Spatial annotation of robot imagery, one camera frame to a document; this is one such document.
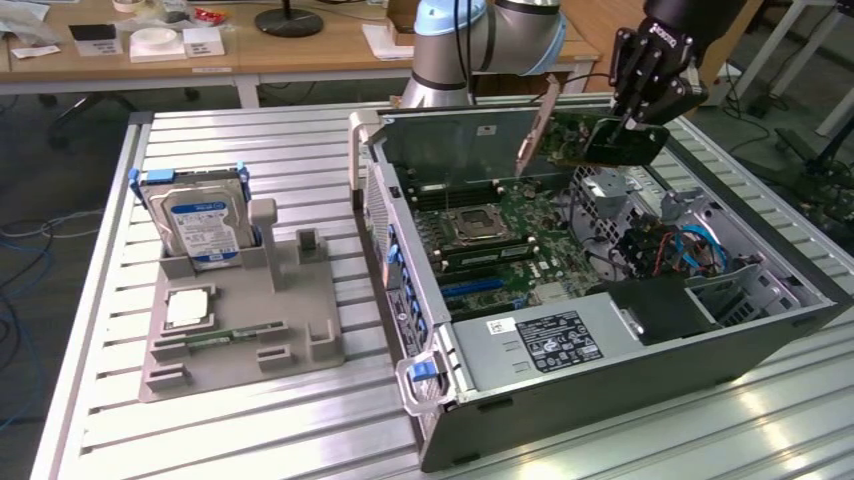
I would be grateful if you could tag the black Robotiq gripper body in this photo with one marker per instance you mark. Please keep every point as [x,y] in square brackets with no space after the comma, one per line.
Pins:
[688,20]

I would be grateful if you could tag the green graphics card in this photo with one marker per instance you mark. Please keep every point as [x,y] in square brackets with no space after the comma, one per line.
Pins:
[567,137]

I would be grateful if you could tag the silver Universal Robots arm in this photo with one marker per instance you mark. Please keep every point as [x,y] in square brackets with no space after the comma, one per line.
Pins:
[454,50]

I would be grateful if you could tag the wooden cabinet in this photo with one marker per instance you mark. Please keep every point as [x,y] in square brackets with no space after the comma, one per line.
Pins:
[594,25]

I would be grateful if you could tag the perforated metal drive cage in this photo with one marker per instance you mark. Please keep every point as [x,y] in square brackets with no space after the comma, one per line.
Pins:
[614,200]

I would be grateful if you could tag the black floor stand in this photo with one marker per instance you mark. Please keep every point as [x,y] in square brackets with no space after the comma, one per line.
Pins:
[821,165]

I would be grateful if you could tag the brown cardboard box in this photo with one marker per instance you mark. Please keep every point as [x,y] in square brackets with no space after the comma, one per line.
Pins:
[401,15]

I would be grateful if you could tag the white paper stack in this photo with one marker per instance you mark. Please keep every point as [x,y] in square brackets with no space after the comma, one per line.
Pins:
[383,42]

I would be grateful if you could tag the CPU socket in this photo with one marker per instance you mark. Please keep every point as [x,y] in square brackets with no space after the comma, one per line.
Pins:
[477,225]

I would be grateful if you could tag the grey metal disk bay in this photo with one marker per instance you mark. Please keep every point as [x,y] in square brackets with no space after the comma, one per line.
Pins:
[748,295]

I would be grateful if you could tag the black RAM stick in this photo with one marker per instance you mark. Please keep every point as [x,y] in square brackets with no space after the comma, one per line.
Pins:
[487,255]

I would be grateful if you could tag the black fan shroud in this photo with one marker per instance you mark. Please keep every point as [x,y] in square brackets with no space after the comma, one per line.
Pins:
[661,310]

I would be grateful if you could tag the green motherboard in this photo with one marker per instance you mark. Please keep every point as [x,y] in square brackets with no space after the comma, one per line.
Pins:
[527,280]

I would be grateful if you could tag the small silver chipset heatsink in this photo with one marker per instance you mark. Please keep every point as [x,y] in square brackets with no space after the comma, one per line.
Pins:
[554,294]

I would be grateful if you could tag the wooden desk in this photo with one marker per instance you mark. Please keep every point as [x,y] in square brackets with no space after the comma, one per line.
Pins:
[301,55]

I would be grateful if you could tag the blue expansion slot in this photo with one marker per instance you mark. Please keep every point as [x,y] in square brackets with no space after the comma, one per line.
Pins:
[470,287]

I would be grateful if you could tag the black round lamp base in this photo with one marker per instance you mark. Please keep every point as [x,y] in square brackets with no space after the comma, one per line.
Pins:
[289,22]

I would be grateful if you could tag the grey power supply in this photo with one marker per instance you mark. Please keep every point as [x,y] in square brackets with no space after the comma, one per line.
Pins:
[494,360]

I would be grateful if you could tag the open black PC case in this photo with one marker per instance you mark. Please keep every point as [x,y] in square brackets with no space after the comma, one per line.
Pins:
[601,400]

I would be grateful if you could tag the red packet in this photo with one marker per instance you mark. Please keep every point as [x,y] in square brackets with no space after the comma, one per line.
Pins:
[210,16]

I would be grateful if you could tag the plain white box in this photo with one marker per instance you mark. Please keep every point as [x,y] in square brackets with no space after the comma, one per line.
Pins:
[203,42]

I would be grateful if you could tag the blue case latch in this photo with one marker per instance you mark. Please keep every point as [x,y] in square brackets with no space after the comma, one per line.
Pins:
[421,372]

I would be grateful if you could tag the dark grey small object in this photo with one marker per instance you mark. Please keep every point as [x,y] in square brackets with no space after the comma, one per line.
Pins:
[175,17]

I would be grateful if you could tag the white round container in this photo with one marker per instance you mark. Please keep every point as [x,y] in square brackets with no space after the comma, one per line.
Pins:
[156,45]

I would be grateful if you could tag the hard disk with blue label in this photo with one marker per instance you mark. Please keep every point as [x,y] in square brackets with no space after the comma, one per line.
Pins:
[200,235]

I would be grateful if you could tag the beige tape roll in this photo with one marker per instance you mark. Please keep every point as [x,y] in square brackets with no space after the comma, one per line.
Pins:
[127,5]

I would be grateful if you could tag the white box with black lid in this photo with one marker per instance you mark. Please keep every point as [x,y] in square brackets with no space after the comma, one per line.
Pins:
[95,40]

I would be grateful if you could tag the silver CPU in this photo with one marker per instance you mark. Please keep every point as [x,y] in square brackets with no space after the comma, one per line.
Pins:
[187,309]

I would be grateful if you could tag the green RAM stick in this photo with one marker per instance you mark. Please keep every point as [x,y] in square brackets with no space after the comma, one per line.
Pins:
[214,340]

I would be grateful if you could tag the grey parts rack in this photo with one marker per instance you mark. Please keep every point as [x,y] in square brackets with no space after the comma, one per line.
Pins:
[247,370]

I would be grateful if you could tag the white paper card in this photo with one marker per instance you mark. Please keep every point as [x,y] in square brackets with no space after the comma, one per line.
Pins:
[35,51]

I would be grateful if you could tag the clear plastic bag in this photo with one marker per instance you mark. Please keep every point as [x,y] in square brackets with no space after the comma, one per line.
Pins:
[27,20]

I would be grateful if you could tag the white table frame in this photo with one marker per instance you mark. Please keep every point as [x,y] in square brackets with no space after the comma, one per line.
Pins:
[804,52]

